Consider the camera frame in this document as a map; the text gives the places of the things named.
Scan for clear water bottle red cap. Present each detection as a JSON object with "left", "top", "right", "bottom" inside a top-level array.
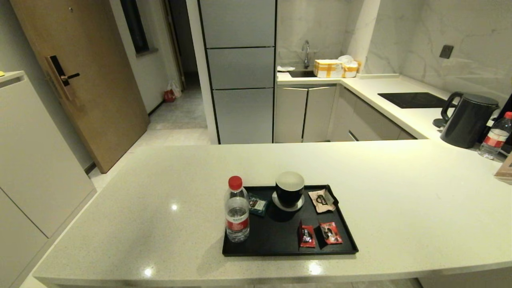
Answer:
[
  {"left": 225, "top": 176, "right": 250, "bottom": 243},
  {"left": 478, "top": 112, "right": 512, "bottom": 160}
]

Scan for beige coffee sachet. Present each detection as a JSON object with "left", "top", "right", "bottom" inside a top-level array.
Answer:
[{"left": 308, "top": 188, "right": 339, "bottom": 214}]

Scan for teal tea bag packet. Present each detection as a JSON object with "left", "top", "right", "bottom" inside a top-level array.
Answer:
[{"left": 248, "top": 193, "right": 268, "bottom": 217}]

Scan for black cup white inside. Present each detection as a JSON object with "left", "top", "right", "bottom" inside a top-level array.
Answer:
[{"left": 275, "top": 171, "right": 305, "bottom": 209}]

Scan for red snack packet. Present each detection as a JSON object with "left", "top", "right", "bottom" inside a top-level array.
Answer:
[
  {"left": 319, "top": 222, "right": 343, "bottom": 245},
  {"left": 298, "top": 220, "right": 316, "bottom": 248}
]

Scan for black electric kettle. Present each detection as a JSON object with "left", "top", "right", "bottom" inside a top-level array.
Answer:
[{"left": 440, "top": 92, "right": 500, "bottom": 149}]

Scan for grey cabinet door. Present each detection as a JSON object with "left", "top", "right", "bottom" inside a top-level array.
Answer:
[
  {"left": 303, "top": 85, "right": 337, "bottom": 143},
  {"left": 274, "top": 86, "right": 308, "bottom": 143}
]

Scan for silver round saucer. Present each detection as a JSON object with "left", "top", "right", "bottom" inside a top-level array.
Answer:
[{"left": 272, "top": 192, "right": 305, "bottom": 212}]

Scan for tall grey refrigerator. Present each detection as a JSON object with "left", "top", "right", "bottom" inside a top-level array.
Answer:
[{"left": 198, "top": 0, "right": 277, "bottom": 145}]

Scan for black rectangular serving tray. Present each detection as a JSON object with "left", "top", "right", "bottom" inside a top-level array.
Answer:
[{"left": 222, "top": 184, "right": 359, "bottom": 257}]

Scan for grey counter drawer cabinet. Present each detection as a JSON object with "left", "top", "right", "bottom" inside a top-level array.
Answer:
[{"left": 330, "top": 86, "right": 416, "bottom": 142}]

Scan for small cardboard box yellow tape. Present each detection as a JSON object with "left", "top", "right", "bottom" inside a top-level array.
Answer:
[{"left": 342, "top": 60, "right": 362, "bottom": 78}]

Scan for black induction cooktop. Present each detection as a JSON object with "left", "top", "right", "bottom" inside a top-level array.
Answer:
[{"left": 378, "top": 92, "right": 458, "bottom": 109}]

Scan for brown wooden door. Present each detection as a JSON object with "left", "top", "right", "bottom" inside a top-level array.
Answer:
[{"left": 9, "top": 0, "right": 150, "bottom": 174}]

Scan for dark narrow window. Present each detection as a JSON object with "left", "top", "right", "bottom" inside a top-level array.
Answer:
[{"left": 120, "top": 0, "right": 149, "bottom": 54}]

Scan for black gold door lock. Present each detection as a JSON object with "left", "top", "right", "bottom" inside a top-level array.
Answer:
[{"left": 45, "top": 55, "right": 80, "bottom": 101}]

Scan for white storage cabinet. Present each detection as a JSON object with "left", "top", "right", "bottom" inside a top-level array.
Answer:
[{"left": 0, "top": 71, "right": 96, "bottom": 288}]

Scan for brown box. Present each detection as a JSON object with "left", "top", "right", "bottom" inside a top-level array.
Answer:
[{"left": 495, "top": 156, "right": 512, "bottom": 185}]

